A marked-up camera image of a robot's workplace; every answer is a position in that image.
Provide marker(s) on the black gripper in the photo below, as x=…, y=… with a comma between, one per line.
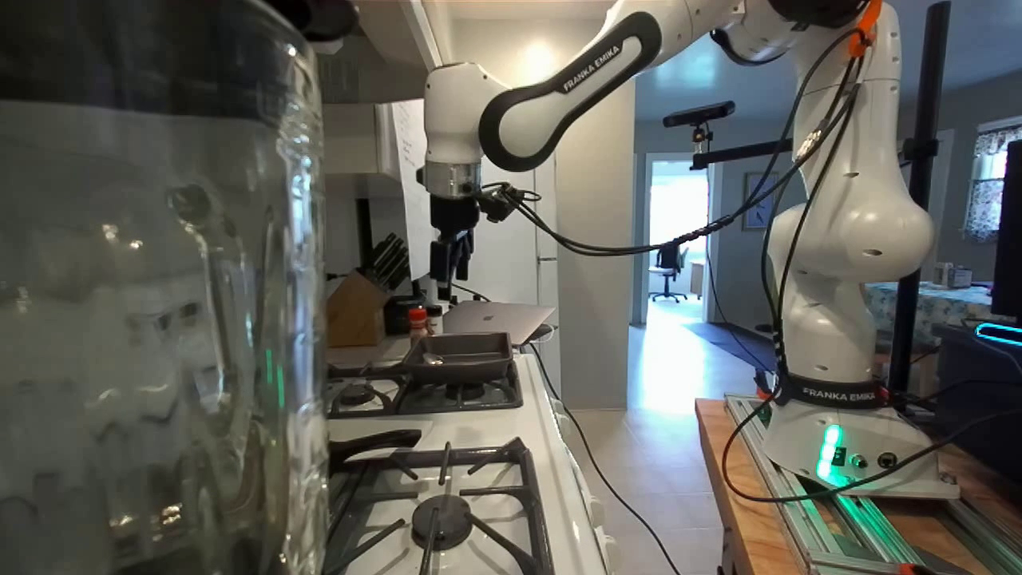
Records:
x=451, y=249

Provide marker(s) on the dark metal baking tray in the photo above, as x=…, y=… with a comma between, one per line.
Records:
x=460, y=358

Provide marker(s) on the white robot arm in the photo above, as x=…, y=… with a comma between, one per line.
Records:
x=855, y=223

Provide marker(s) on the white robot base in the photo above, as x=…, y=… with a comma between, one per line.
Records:
x=848, y=440

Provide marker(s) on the red cap spice bottle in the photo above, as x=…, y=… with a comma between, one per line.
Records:
x=420, y=325

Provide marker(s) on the silver laptop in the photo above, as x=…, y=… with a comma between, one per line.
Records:
x=515, y=320

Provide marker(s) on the black right burner grate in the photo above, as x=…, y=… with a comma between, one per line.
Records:
x=420, y=392

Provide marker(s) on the black burner grate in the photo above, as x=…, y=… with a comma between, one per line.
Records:
x=420, y=392
x=435, y=514

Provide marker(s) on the white gas stove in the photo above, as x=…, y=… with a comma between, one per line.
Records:
x=567, y=503

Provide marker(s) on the black left burner grate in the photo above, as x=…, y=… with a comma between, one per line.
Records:
x=435, y=514

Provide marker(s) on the large clear glass jar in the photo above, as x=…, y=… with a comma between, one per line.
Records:
x=160, y=292

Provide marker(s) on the black vertical pole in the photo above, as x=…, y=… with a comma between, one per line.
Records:
x=921, y=154

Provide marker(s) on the wooden workbench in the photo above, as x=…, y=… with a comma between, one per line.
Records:
x=773, y=532

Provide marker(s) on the black camera on stand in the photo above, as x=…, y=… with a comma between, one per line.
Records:
x=696, y=121

